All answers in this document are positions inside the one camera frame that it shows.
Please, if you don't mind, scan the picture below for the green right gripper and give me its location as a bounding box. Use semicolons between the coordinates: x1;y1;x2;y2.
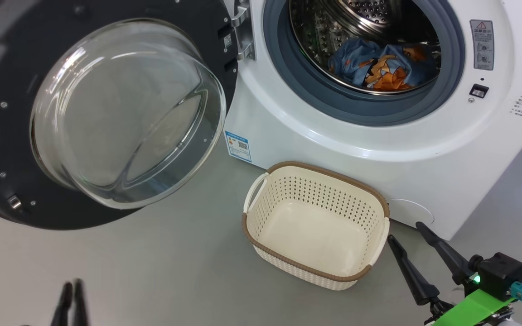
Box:
387;222;515;326

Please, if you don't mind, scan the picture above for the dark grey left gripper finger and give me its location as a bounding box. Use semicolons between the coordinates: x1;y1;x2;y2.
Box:
50;282;73;326
73;278;89;326

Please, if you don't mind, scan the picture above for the black round washer door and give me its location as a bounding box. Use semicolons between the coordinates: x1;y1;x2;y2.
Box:
0;0;239;230

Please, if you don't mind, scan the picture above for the white front-load washing machine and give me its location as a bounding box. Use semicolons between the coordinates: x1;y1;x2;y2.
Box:
222;0;522;240

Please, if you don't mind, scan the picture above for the stainless steel washing machine drum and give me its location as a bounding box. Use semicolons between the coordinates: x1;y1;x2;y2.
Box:
290;0;441;96

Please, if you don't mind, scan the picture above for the metal door hinge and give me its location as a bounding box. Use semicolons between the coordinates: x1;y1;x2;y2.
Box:
229;0;256;62

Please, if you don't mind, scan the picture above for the round white filter cover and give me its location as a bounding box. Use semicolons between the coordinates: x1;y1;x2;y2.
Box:
388;198;435;227

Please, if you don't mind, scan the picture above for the cream perforated laundry basket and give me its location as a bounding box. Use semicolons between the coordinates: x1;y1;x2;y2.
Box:
242;161;391;291

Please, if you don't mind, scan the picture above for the blue energy label sticker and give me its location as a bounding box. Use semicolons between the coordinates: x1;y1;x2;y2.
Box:
225;131;252;163

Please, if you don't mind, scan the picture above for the grey warning sticker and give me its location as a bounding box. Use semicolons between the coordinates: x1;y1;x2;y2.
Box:
470;19;495;71

